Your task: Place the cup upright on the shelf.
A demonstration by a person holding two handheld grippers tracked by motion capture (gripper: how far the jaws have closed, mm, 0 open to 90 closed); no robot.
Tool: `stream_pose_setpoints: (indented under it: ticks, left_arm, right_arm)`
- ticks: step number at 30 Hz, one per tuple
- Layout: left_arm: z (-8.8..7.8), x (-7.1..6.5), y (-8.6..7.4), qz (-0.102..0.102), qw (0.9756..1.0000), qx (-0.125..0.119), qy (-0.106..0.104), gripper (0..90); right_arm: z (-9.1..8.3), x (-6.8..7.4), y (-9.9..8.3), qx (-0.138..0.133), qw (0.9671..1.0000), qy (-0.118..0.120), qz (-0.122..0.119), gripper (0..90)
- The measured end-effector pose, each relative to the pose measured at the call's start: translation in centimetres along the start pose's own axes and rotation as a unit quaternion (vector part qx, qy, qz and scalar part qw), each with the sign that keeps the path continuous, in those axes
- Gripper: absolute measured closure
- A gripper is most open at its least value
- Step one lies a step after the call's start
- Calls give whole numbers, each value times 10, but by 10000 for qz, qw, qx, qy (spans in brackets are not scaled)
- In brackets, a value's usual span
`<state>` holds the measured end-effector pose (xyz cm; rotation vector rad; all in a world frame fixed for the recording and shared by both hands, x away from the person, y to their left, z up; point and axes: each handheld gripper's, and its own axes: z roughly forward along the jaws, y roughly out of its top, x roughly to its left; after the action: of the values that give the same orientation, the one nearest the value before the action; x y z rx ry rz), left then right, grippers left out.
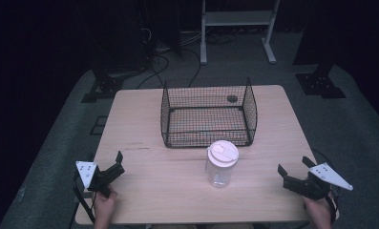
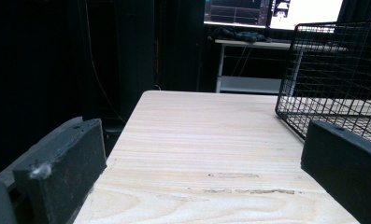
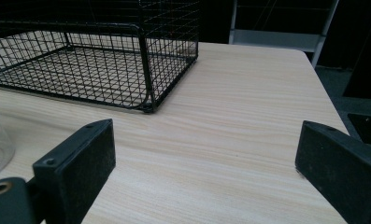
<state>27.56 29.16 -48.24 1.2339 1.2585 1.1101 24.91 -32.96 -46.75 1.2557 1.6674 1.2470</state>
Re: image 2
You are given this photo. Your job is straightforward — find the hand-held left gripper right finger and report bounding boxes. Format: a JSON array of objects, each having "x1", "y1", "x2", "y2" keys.
[{"x1": 300, "y1": 119, "x2": 371, "y2": 224}]

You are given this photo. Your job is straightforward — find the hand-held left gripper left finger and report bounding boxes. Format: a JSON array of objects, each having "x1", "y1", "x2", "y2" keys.
[{"x1": 0, "y1": 116, "x2": 107, "y2": 224}]

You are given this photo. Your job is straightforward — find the white desk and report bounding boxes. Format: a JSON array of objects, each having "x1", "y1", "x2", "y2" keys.
[{"x1": 214, "y1": 38, "x2": 303, "y2": 95}]

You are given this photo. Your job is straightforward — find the dark cloth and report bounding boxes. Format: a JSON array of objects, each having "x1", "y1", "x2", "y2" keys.
[{"x1": 207, "y1": 27, "x2": 268, "y2": 44}]

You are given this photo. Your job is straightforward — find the computer monitor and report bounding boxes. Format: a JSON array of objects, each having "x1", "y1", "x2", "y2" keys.
[{"x1": 203, "y1": 0, "x2": 345, "y2": 32}]

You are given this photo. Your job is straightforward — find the black wire basket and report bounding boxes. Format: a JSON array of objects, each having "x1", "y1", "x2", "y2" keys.
[{"x1": 275, "y1": 20, "x2": 371, "y2": 147}]

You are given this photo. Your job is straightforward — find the thin hanging cable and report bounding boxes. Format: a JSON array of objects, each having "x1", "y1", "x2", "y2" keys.
[{"x1": 83, "y1": 0, "x2": 127, "y2": 124}]

